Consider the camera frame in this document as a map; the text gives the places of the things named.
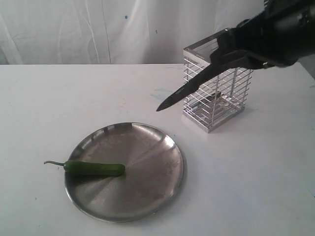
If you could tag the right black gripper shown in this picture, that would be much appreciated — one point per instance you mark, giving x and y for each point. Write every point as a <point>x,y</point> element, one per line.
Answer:
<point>251,45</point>

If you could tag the black knife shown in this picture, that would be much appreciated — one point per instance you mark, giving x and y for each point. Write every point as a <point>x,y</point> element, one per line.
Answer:
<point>194,83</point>

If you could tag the green chili pepper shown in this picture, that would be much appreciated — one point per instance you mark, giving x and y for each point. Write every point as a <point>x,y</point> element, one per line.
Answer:
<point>73,167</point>

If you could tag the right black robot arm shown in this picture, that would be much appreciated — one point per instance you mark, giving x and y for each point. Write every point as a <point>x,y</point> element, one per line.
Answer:
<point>278,36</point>

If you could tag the round stainless steel plate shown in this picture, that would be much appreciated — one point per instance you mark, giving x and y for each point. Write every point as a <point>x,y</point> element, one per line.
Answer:
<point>154,172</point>

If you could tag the white backdrop curtain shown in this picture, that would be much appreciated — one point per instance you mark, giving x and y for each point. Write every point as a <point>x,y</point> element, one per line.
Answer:
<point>112,31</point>

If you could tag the wire metal utensil holder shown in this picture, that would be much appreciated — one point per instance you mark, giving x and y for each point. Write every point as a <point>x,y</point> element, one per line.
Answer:
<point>219,99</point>

